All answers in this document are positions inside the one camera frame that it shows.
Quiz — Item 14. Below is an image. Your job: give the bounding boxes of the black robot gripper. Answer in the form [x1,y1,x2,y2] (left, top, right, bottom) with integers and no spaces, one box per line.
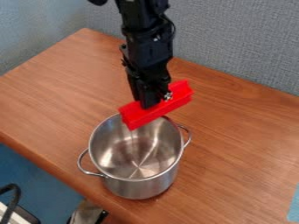
[120,23,173,109]

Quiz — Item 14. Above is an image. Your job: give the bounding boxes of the stainless steel pot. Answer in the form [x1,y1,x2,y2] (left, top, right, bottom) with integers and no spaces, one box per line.
[79,114,192,200]

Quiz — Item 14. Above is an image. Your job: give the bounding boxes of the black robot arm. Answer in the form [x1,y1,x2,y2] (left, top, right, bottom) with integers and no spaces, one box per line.
[115,0,175,109]

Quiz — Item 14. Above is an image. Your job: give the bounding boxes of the grey table leg bracket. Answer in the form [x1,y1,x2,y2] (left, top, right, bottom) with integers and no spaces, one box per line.
[67,199,108,224]

